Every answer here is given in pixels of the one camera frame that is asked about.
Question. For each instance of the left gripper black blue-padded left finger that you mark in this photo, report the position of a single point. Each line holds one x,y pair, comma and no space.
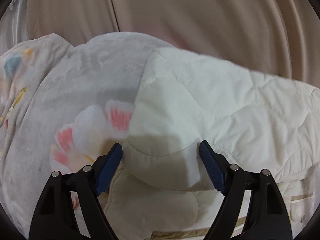
69,208

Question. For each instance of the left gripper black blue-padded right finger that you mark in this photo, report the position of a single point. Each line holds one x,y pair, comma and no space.
252,206

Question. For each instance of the cream quilted jacket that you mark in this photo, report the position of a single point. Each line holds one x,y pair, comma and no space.
256,120

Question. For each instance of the grey floral fleece blanket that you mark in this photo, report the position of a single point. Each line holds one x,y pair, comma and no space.
62,106

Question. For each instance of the beige curtain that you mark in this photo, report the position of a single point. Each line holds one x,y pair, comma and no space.
279,37

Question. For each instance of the white sheer curtain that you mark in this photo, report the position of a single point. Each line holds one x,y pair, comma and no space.
14,25

